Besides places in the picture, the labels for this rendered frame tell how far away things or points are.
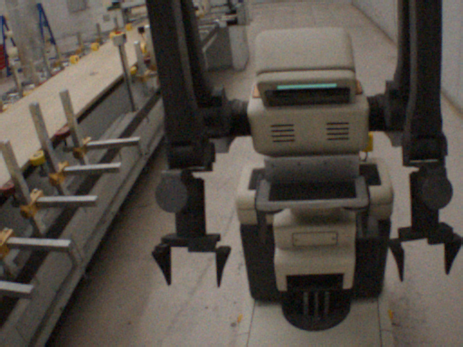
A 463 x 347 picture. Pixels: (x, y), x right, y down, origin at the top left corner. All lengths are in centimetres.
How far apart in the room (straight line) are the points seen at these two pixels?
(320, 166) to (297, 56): 27
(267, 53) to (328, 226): 48
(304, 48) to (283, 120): 18
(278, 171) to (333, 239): 26
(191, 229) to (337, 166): 38
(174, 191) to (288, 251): 53
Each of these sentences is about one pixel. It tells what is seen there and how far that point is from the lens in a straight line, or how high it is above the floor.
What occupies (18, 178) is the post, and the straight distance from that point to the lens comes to 161.
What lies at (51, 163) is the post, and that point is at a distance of 181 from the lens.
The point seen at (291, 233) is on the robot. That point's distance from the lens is 110.
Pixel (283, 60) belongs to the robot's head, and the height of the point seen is 134.
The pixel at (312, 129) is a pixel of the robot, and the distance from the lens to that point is 94.
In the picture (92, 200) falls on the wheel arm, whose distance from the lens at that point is 153.
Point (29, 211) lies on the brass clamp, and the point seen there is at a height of 82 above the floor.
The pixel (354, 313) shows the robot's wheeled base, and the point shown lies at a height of 28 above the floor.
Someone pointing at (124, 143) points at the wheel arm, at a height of 81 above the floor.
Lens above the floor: 156
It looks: 30 degrees down
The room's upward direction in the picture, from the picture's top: 9 degrees counter-clockwise
